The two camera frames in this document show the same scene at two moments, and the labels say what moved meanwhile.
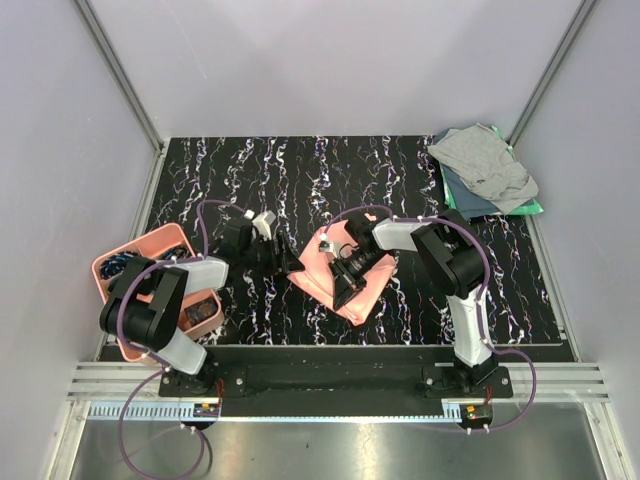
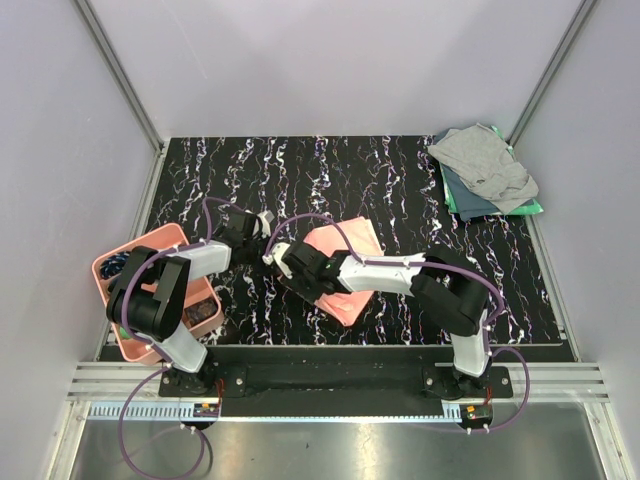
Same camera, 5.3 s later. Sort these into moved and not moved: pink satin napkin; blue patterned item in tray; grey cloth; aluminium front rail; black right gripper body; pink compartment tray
Moved: black right gripper body; pink satin napkin
Not moved: aluminium front rail; blue patterned item in tray; grey cloth; pink compartment tray
